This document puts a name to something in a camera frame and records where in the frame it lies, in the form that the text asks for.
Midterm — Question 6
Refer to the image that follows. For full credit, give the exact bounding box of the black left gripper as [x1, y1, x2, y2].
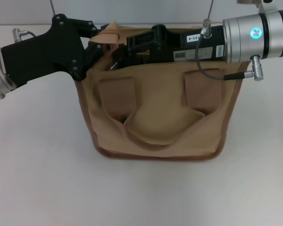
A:
[1, 14, 110, 87]

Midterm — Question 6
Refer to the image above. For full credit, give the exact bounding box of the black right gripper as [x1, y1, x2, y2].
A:
[110, 24, 227, 71]

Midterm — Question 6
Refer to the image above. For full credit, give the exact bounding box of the khaki canvas food bag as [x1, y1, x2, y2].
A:
[75, 20, 248, 161]

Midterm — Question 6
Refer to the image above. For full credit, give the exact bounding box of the right gripper cable with plugs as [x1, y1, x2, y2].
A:
[195, 18, 263, 82]

